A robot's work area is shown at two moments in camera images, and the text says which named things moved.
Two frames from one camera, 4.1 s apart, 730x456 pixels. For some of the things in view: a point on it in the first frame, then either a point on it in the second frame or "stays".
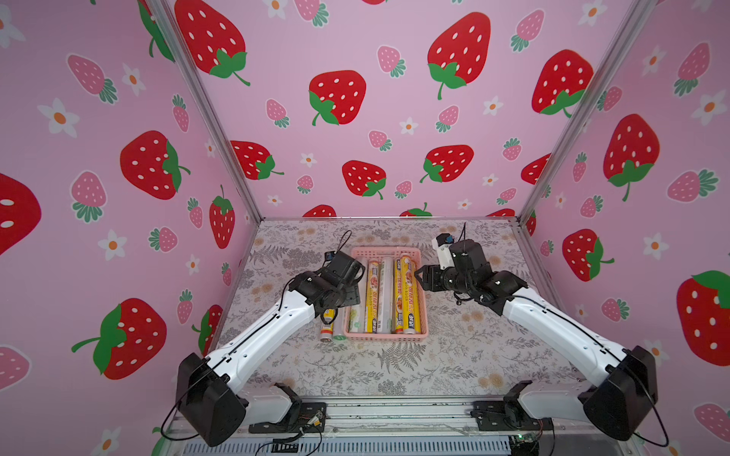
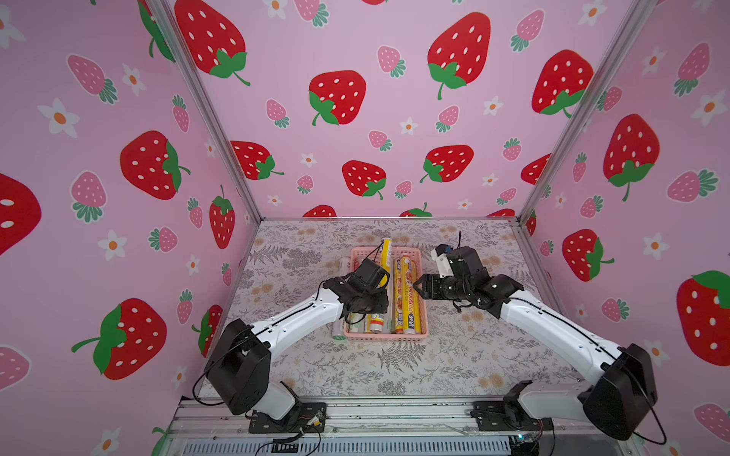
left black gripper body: [349, 296] -> [374, 301]
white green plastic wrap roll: [357, 314] stays
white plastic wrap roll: [338, 325] stays
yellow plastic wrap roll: [327, 330] -> [373, 321]
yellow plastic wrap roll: [399, 295] stays
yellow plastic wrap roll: [412, 294] stays
